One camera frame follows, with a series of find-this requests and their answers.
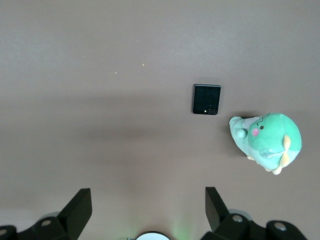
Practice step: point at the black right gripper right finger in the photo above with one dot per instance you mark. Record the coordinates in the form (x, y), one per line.
(217, 212)

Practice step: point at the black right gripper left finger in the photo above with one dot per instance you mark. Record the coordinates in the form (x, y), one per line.
(72, 215)

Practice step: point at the black flip phone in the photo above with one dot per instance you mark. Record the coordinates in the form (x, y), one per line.
(206, 98)

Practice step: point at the green dinosaur plush toy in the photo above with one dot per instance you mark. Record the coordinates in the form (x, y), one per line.
(272, 140)

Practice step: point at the brown table cloth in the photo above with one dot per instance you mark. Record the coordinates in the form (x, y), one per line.
(100, 50)

